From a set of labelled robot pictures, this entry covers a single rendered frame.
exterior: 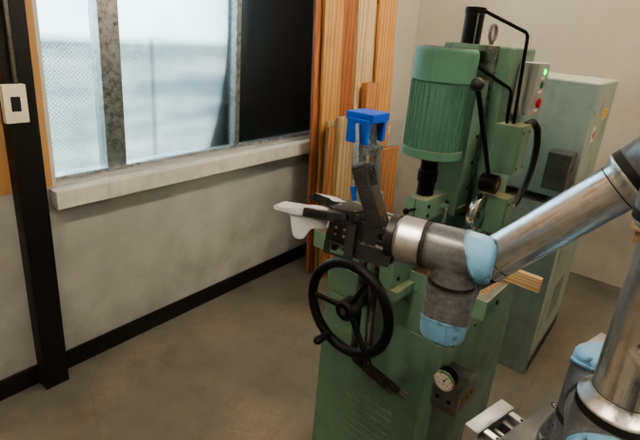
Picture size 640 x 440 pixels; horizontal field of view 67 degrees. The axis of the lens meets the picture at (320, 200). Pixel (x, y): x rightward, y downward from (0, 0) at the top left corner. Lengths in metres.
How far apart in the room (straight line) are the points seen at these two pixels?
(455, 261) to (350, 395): 1.09
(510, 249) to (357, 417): 1.08
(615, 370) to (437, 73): 0.85
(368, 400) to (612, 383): 1.04
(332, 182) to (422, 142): 1.62
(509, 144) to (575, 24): 2.26
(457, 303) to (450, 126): 0.71
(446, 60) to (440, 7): 2.72
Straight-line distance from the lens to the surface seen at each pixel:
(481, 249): 0.75
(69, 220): 2.25
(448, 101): 1.38
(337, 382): 1.79
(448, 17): 4.04
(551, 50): 3.78
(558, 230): 0.85
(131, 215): 2.39
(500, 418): 1.20
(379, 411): 1.72
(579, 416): 0.85
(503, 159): 1.58
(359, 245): 0.81
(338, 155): 2.90
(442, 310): 0.79
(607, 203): 0.83
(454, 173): 1.55
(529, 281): 1.45
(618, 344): 0.79
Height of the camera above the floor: 1.53
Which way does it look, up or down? 20 degrees down
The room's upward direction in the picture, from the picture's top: 5 degrees clockwise
